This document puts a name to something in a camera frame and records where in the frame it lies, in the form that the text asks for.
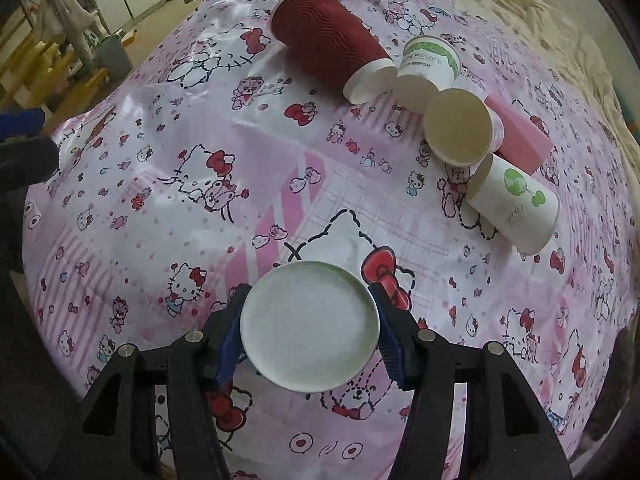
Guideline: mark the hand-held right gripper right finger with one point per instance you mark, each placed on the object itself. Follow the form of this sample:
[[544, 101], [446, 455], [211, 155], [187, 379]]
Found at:
[[392, 340]]

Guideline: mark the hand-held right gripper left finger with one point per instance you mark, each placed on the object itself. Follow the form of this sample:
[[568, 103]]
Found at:
[[226, 355]]

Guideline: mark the white green print paper cup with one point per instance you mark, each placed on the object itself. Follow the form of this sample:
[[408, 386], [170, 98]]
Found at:
[[425, 67], [515, 202], [462, 127]]

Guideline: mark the dark red ribbed paper cup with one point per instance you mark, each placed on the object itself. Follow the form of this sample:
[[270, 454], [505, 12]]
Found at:
[[327, 40]]

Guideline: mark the pink cartoon printed tablecloth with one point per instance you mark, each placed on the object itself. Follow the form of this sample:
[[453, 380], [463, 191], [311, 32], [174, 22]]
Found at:
[[200, 160]]

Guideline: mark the grey trash bin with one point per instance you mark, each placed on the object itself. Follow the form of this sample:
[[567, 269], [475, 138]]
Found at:
[[114, 52]]

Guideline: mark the hanging grey garment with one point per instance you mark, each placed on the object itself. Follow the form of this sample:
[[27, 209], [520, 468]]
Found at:
[[67, 12]]

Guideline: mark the yellow wooden frame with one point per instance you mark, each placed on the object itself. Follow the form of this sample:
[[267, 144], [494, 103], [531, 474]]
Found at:
[[35, 67]]

